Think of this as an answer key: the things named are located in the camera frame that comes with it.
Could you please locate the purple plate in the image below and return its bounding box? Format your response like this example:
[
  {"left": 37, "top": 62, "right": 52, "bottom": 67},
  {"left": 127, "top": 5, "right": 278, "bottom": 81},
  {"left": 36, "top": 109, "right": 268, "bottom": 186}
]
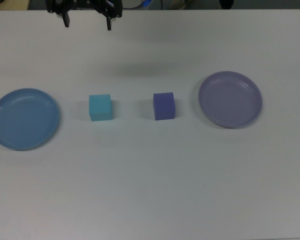
[{"left": 198, "top": 70, "right": 263, "bottom": 130}]

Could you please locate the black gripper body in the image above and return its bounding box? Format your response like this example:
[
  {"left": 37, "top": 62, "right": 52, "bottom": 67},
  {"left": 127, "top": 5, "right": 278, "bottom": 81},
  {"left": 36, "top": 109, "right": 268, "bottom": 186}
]
[{"left": 69, "top": 0, "right": 98, "bottom": 10}]

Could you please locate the dark robot cable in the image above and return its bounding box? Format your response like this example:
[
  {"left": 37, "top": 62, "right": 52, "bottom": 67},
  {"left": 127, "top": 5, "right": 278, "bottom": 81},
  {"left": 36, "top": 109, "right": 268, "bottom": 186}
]
[{"left": 129, "top": 0, "right": 155, "bottom": 10}]

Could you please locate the purple cube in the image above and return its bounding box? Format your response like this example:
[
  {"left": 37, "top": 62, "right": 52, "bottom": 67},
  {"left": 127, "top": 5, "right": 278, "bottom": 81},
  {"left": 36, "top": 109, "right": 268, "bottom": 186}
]
[{"left": 152, "top": 92, "right": 176, "bottom": 121}]

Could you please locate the cyan cube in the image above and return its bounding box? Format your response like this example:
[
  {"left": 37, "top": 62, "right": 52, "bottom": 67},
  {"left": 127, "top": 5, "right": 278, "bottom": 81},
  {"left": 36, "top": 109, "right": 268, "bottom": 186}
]
[{"left": 88, "top": 93, "right": 114, "bottom": 122}]

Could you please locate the blue plate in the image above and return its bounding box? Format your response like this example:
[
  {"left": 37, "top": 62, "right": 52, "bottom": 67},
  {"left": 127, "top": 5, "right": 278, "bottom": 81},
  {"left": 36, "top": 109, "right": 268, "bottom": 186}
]
[{"left": 0, "top": 87, "right": 62, "bottom": 152}]

